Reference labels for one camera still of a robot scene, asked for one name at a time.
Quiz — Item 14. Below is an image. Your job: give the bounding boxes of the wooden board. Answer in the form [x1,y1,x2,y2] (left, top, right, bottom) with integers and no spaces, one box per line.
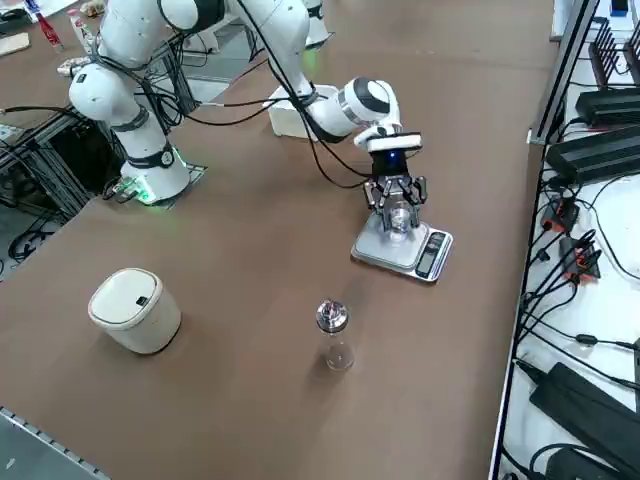
[0,32,32,57]

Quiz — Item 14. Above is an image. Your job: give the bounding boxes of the clear bottle with metal cap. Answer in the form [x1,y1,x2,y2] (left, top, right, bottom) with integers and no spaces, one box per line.
[313,298,355,372]

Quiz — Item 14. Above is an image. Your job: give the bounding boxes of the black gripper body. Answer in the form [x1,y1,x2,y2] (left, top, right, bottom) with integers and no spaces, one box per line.
[370,148,413,194]

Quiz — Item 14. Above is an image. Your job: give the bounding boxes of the aluminium post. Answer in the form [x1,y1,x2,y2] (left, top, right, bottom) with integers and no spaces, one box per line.
[528,0,601,146]

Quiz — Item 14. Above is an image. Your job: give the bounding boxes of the red label plastic bottle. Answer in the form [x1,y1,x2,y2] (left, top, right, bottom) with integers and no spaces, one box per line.
[35,8,67,54]

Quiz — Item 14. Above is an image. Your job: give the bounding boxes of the white plastic bottle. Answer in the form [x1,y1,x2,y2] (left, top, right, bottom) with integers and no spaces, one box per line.
[67,7,95,55]

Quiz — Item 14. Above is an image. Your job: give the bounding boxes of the aluminium frame rack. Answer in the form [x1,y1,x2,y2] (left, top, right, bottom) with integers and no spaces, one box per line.
[0,107,126,224]

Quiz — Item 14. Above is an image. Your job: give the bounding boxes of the orange black plug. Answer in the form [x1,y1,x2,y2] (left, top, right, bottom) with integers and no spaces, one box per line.
[558,236,603,285]
[541,196,580,232]

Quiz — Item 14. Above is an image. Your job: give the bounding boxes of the large black power adapter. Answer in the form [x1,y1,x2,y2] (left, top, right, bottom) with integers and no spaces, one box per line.
[528,361,640,442]

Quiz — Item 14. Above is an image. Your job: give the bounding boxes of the white plastic bin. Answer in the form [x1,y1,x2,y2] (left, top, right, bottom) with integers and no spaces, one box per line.
[268,84,341,140]

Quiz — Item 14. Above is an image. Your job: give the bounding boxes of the grey aluminium edge rail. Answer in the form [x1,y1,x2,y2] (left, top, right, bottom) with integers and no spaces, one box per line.
[0,405,110,480]

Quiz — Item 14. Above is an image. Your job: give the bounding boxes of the silver digital kitchen scale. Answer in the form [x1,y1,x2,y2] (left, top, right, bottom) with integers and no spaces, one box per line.
[349,214,455,285]

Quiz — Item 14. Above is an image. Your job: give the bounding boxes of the black cable with white sleeve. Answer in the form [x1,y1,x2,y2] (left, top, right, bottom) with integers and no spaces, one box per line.
[0,74,374,191]

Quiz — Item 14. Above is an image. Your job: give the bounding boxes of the black antenna device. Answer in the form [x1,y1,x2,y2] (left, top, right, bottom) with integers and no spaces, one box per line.
[588,18,632,86]

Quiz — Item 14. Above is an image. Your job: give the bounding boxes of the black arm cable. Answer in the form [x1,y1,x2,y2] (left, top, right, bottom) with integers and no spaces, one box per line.
[234,0,374,191]

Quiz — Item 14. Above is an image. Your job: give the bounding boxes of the white lidded trash can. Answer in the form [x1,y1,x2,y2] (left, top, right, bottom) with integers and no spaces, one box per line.
[87,268,183,356]

